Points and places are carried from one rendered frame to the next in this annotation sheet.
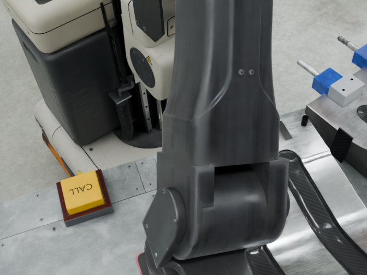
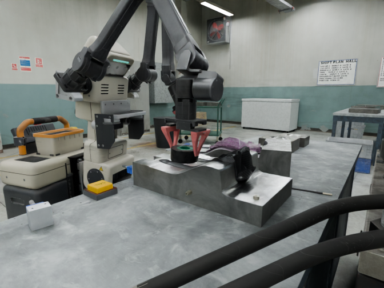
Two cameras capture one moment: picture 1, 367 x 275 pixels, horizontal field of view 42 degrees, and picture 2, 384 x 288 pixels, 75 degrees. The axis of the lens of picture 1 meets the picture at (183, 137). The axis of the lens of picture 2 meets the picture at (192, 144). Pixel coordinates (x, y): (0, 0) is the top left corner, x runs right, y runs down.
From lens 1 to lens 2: 0.68 m
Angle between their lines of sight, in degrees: 50
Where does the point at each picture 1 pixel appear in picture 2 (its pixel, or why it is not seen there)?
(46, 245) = (89, 207)
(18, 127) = not seen: outside the picture
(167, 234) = (187, 56)
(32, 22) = (31, 168)
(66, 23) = (48, 171)
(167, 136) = (178, 47)
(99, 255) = (119, 202)
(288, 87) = not seen: hidden behind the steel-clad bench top
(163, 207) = (183, 55)
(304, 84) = not seen: hidden behind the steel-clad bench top
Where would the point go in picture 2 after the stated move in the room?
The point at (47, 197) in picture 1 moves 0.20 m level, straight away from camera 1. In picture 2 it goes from (79, 198) to (38, 188)
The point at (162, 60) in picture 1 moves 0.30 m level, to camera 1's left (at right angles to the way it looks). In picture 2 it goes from (108, 165) to (35, 178)
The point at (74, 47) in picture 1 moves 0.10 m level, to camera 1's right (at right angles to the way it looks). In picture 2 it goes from (50, 186) to (72, 182)
